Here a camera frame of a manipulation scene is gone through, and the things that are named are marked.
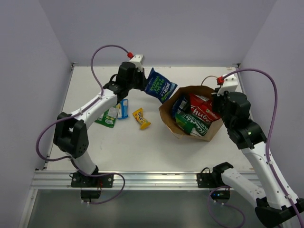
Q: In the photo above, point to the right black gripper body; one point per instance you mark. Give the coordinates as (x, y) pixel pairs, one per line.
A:
(219, 103)

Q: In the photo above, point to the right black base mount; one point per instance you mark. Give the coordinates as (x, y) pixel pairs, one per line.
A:
(211, 178)

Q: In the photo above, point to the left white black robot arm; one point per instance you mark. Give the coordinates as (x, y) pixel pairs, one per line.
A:
(71, 134)

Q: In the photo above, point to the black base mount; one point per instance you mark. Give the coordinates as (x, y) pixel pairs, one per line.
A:
(90, 186)
(211, 178)

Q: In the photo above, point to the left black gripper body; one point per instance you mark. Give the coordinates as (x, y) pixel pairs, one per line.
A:
(141, 79)

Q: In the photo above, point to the dark green snack packet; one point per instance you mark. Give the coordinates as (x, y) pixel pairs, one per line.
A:
(191, 125)

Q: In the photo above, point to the yellow m&m packet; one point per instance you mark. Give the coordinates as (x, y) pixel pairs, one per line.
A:
(138, 115)

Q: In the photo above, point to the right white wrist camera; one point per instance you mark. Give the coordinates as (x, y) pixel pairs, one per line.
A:
(229, 84)

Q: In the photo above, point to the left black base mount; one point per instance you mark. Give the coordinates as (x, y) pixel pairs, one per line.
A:
(90, 186)

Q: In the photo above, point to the dark blue crisps bag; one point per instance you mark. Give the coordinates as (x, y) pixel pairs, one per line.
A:
(159, 86)

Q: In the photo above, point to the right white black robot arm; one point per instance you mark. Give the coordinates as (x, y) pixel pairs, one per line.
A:
(274, 201)

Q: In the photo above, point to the red snack bag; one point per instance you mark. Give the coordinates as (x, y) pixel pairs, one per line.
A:
(201, 107)

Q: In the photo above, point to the blue white snack packet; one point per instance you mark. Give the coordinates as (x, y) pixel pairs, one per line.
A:
(123, 109)

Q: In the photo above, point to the aluminium rail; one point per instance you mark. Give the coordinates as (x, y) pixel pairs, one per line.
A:
(147, 180)

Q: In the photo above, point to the brown paper bag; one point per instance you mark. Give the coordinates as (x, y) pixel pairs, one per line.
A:
(169, 121)

